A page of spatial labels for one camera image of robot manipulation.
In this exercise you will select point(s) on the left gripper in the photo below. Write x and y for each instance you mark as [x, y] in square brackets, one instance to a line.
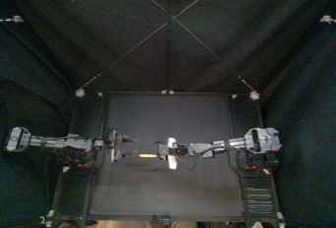
[114, 145]

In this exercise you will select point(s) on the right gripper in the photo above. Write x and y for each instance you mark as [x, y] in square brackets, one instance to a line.
[172, 150]

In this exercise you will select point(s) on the grey marker pen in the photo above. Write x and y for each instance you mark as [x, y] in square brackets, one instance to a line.
[147, 155]

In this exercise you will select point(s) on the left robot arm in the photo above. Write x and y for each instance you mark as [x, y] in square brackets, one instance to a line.
[56, 142]

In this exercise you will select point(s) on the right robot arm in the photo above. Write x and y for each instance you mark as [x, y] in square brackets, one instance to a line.
[244, 142]

